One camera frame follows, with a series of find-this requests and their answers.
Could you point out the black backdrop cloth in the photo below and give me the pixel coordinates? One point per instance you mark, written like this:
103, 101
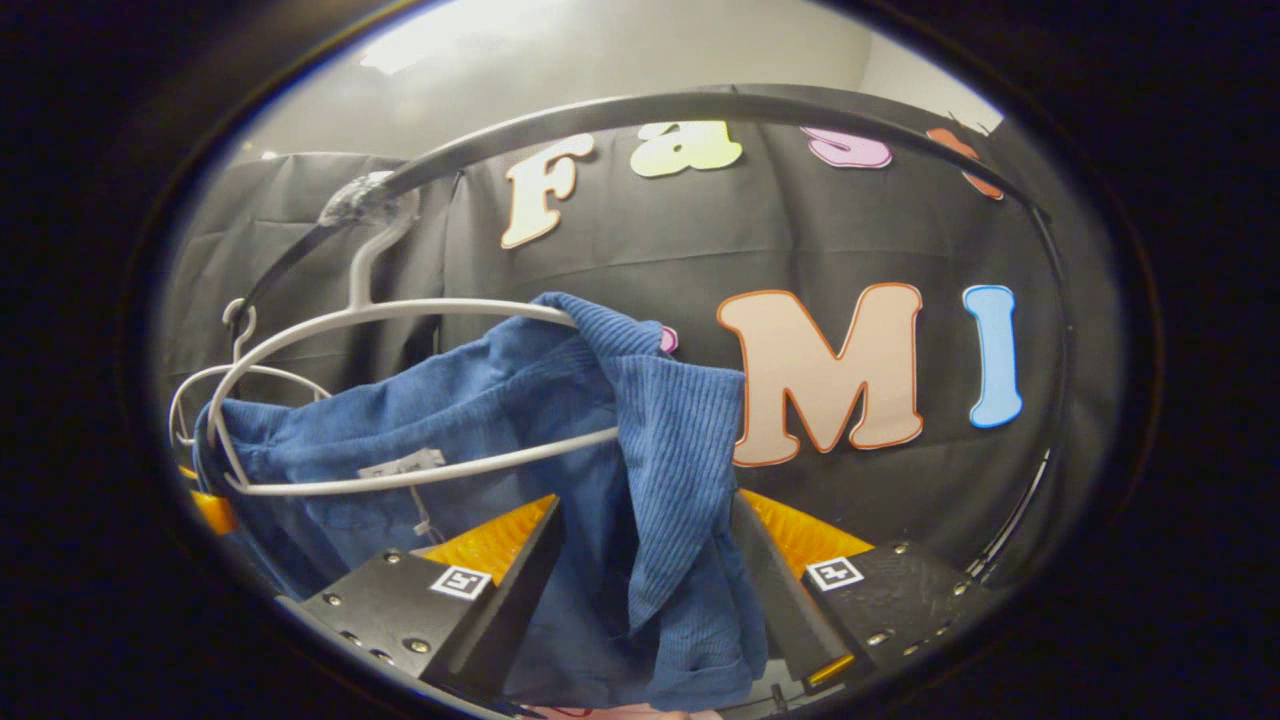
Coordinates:
620, 230

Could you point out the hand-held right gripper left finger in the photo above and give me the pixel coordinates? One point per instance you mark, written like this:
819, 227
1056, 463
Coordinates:
520, 590

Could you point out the black clothes rail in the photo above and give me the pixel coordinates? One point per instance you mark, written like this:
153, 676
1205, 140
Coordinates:
700, 100

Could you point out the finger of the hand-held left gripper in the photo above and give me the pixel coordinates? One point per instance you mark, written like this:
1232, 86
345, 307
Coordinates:
215, 515

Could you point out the white hanger with taped hook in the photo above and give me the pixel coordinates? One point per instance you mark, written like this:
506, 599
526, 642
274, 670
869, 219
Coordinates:
450, 304

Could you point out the white plastic hanger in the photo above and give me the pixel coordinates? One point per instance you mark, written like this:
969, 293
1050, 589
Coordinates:
250, 369

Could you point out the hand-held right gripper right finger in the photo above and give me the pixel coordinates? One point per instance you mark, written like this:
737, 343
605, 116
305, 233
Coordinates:
790, 600

